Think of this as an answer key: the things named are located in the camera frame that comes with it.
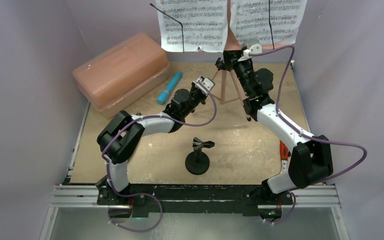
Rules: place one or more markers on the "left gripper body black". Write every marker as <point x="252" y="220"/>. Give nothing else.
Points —
<point x="195" y="98"/>

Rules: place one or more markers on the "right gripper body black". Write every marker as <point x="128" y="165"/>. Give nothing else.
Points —
<point x="230" y="58"/>

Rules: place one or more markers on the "blue toy microphone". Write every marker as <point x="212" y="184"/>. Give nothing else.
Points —
<point x="164" y="95"/>

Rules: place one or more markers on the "sheet music page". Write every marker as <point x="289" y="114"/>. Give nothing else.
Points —
<point x="271" y="22"/>
<point x="192" y="25"/>

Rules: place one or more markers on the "black microphone desk stand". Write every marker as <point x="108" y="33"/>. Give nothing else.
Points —
<point x="197" y="162"/>

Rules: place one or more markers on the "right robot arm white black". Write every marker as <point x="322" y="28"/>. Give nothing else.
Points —
<point x="311" y="157"/>

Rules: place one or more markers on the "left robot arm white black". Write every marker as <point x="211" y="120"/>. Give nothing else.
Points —
<point x="120" y="138"/>

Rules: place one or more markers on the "translucent orange plastic box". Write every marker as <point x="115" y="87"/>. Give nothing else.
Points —
<point x="122" y="74"/>

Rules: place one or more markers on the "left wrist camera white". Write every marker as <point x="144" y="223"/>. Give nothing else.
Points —
<point x="205" y="84"/>

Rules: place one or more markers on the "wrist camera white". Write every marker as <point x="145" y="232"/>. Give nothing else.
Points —
<point x="249" y="48"/>
<point x="205" y="84"/>

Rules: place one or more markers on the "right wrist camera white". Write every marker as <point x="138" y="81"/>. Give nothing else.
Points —
<point x="249" y="48"/>

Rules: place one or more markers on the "red handled tool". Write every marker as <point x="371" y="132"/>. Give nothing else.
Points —
<point x="284" y="156"/>

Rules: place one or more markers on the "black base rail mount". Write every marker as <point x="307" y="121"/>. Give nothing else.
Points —
<point x="247" y="200"/>

